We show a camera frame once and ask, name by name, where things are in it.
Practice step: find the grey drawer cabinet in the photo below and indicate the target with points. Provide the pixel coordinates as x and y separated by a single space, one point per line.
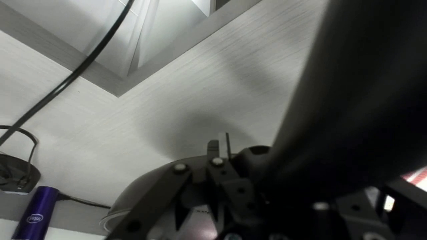
58 27

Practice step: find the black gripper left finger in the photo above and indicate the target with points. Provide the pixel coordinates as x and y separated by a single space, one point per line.
151 205

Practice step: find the black round base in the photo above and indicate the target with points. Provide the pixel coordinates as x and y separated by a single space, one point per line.
15 174

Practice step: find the blue cylindrical object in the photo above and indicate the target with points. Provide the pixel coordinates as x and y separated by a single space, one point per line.
37 214

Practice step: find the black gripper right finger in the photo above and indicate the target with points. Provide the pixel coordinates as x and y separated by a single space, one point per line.
355 222

